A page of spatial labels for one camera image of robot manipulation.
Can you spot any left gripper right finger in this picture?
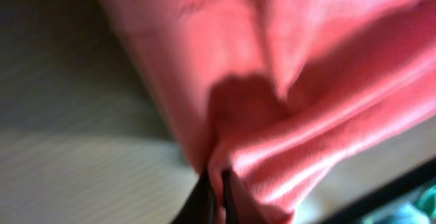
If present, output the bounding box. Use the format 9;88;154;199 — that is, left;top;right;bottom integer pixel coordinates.
221;170;270;224

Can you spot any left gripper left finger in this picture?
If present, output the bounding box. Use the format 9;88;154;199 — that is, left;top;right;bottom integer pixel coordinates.
170;170;216;224

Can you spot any red t-shirt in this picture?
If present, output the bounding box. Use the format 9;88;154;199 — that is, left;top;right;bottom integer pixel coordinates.
99;0;435;223

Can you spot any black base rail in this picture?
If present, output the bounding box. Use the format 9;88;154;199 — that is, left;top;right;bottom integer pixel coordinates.
320;158;435;224

